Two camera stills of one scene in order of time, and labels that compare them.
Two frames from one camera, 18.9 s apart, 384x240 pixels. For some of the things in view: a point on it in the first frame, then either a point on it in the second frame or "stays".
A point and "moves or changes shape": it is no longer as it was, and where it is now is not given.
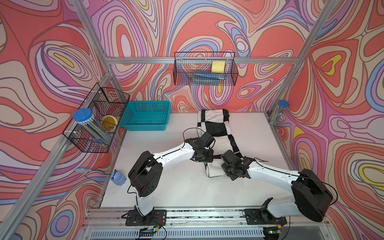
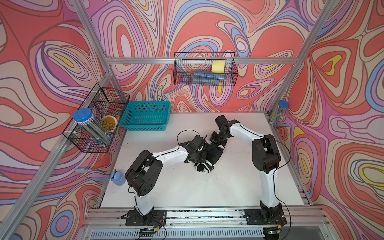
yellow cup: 109,123 stays
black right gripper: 232,176 → 212,139
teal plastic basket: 146,116 stays
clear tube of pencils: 282,105 stays
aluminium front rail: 108,224 stays
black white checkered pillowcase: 215,122 moves or changes shape
